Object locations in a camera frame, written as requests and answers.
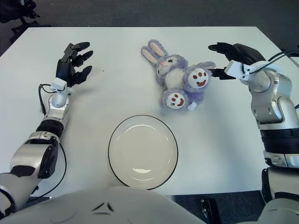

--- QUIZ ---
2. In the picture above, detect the black bracket under table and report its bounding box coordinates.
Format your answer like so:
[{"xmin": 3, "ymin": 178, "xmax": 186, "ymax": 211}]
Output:
[{"xmin": 200, "ymin": 198, "xmax": 220, "ymax": 222}]

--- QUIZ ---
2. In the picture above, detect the silver robot torso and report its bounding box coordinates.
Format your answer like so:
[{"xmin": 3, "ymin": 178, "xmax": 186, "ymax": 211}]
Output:
[{"xmin": 0, "ymin": 186, "xmax": 206, "ymax": 224}]

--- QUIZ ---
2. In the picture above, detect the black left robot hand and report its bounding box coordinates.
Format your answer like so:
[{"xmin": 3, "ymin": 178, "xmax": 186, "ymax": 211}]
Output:
[{"xmin": 55, "ymin": 42, "xmax": 93, "ymax": 87}]

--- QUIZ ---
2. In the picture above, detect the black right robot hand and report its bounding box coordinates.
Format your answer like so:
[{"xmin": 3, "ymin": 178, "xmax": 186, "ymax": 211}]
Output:
[{"xmin": 207, "ymin": 42, "xmax": 266, "ymax": 81}]

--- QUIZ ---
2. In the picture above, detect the black left elbow cable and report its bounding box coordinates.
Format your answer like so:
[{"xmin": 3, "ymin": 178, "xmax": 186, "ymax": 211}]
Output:
[{"xmin": 30, "ymin": 142, "xmax": 68, "ymax": 198}]

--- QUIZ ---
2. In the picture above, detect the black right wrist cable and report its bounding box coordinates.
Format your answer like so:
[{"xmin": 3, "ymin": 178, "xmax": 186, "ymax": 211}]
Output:
[{"xmin": 242, "ymin": 49, "xmax": 299, "ymax": 75}]

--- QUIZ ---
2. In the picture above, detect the white plate with black rim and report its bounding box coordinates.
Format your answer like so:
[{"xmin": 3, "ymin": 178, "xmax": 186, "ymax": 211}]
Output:
[{"xmin": 108, "ymin": 114, "xmax": 179, "ymax": 190}]

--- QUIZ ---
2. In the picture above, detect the purple plush bunny doll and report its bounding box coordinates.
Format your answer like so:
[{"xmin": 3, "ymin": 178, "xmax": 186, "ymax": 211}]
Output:
[{"xmin": 140, "ymin": 39, "xmax": 216, "ymax": 112}]

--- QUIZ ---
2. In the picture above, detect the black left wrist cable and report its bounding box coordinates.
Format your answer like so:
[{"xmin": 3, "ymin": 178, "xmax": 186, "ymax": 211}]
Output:
[{"xmin": 38, "ymin": 84, "xmax": 57, "ymax": 115}]

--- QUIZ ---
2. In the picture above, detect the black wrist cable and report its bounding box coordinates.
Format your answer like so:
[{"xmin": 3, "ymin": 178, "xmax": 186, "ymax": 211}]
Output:
[
  {"xmin": 242, "ymin": 49, "xmax": 299, "ymax": 75},
  {"xmin": 38, "ymin": 84, "xmax": 57, "ymax": 115}
]

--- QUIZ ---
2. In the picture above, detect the black office chair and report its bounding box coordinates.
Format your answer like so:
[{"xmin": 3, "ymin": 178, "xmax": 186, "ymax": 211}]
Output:
[{"xmin": 0, "ymin": 0, "xmax": 51, "ymax": 42}]

